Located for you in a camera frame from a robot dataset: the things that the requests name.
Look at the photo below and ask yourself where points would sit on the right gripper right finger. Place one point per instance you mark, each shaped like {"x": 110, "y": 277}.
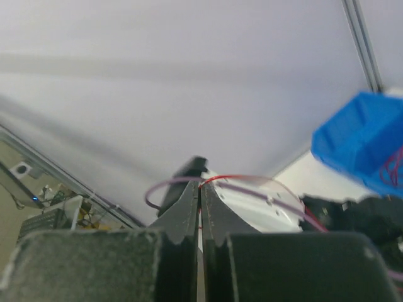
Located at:
{"x": 242, "y": 264}

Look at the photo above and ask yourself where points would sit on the blue plastic divided bin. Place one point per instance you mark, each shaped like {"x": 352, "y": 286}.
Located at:
{"x": 363, "y": 141}

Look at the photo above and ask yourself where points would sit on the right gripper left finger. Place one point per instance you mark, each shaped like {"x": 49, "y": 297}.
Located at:
{"x": 156, "y": 263}

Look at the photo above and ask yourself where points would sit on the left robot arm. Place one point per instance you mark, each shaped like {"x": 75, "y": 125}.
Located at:
{"x": 331, "y": 199}

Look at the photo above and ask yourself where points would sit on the left aluminium frame post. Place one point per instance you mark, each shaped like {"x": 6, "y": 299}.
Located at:
{"x": 359, "y": 32}

